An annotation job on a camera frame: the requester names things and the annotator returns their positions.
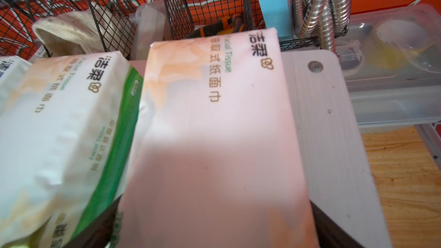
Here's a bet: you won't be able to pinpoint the blue box in basket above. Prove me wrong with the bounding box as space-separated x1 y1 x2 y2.
258 0 293 41

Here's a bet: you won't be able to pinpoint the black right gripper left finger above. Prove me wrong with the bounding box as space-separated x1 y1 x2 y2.
64 196 121 248

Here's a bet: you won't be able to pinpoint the grey plastic storage box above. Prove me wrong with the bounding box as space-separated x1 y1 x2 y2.
335 4 441 128

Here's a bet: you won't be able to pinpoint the orange black pliers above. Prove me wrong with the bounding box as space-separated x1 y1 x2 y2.
185 14 246 39

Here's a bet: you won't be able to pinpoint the black wire basket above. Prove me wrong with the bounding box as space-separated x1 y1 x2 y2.
1 0 352 60

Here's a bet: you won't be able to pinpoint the coiled metal hose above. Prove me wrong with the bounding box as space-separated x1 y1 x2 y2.
291 0 352 53

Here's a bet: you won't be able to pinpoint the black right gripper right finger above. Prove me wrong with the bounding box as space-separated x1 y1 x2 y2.
310 201 362 248

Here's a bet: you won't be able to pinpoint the white green tissue pack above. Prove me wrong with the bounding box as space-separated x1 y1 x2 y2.
110 28 319 248
1 51 143 248
1 56 32 114

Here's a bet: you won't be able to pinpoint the clear plastic bag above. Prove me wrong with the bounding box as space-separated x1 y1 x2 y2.
129 0 172 60

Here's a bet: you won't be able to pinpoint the white two-tier shelf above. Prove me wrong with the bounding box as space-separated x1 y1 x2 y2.
281 51 392 248

